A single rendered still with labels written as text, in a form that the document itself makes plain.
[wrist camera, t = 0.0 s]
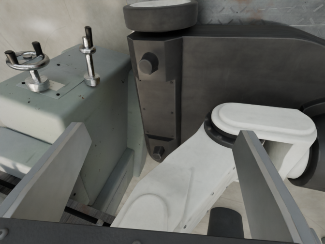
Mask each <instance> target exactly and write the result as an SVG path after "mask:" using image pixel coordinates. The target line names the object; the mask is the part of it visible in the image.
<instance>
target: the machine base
mask: <svg viewBox="0 0 325 244"><path fill-rule="evenodd" d="M79 45H82V44H77V45H75V46H73V47H71V48H68V49H66V50H64V51H62V52H61V54H62V53H64V52H67V51H69V50H71V49H73V48H75V47H77V46H79ZM127 148H130V149H132V150H134V162H133V176H135V177H139V176H140V174H141V172H142V170H143V167H144V165H145V162H146V155H147V146H146V141H145V135H144V130H143V125H142V119H141V113H140V108H139V103H138V97H137V92H136V86H135V81H134V75H133V69H131V70H130V71H129V74H128V123H127Z"/></svg>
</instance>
